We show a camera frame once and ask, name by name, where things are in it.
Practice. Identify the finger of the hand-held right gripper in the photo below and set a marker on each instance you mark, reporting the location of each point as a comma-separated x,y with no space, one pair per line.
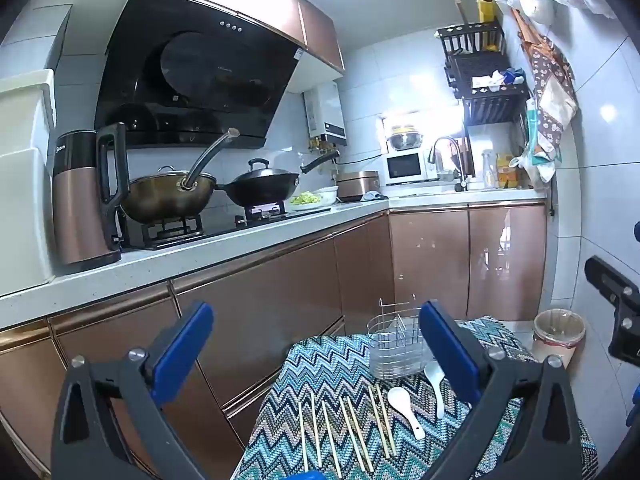
612,277

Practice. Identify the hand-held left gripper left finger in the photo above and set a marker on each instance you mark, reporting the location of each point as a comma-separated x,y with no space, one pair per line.
184,347

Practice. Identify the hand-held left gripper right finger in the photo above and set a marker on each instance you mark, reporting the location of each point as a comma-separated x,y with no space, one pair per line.
449,355

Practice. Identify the white ceramic spoon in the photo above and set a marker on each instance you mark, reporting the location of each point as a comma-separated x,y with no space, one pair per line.
400,400
434,375

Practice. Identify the group of wooden chopsticks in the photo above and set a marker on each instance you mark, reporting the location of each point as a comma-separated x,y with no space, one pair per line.
330,435

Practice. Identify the beige trash bin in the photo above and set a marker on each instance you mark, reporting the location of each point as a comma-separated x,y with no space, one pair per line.
557,332

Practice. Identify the copper lower cabinets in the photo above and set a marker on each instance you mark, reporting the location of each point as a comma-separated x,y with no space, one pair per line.
430,260

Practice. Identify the black gas stove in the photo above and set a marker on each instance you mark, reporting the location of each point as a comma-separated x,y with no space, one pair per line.
170,232

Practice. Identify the zigzag patterned tablecloth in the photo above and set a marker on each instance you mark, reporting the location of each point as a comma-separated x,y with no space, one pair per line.
325,370

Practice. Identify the teal plastic bag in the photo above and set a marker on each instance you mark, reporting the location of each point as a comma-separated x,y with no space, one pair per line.
537,155

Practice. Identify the yellow bottle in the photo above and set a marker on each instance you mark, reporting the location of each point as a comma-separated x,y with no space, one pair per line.
505,172

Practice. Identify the brass coloured wok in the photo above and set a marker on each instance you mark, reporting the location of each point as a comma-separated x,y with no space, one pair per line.
160,197

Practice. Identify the clear spray bottle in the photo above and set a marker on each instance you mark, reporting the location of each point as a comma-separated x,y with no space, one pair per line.
488,172

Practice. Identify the copper electric kettle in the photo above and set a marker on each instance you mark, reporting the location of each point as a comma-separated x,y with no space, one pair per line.
75,210

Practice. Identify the grey cloth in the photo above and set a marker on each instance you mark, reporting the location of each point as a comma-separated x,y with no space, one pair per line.
374,196

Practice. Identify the small steel bowl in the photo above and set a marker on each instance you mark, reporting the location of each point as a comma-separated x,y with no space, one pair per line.
447,175

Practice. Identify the black wok with lid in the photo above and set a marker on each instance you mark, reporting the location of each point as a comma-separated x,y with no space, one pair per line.
265,185

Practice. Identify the wooden cutting board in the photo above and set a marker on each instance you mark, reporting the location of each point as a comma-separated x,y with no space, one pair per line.
466,157

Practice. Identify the plate of green vegetables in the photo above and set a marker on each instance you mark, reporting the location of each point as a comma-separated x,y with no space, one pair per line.
305,200

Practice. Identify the copper rice cooker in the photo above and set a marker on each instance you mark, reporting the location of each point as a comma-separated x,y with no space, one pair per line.
357,185

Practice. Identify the white microwave oven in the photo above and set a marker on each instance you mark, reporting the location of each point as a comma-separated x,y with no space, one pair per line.
404,166

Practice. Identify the white bowl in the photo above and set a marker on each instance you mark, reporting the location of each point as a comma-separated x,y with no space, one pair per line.
327,194

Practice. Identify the brown patterned apron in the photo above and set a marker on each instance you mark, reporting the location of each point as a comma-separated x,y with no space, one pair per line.
547,75

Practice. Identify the steel kitchen faucet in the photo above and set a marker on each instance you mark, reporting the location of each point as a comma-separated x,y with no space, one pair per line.
447,141

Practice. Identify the stacked steel bowls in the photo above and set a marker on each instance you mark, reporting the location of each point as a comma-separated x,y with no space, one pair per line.
405,139

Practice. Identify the white plastic storage box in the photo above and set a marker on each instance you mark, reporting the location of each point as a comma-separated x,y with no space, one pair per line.
22,185

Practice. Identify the white and blue rags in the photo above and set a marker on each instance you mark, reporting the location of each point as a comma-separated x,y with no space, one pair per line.
495,80

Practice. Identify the white water heater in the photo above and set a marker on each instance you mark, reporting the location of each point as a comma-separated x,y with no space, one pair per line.
327,110

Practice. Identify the black range hood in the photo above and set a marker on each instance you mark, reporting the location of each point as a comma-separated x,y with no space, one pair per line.
210,70

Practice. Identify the yellow roll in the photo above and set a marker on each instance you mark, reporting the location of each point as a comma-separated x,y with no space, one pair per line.
486,7

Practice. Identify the wooden stick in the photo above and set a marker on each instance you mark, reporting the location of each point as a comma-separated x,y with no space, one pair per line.
462,12

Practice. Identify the black wall rack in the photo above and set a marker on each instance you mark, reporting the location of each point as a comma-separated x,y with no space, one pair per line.
480,70

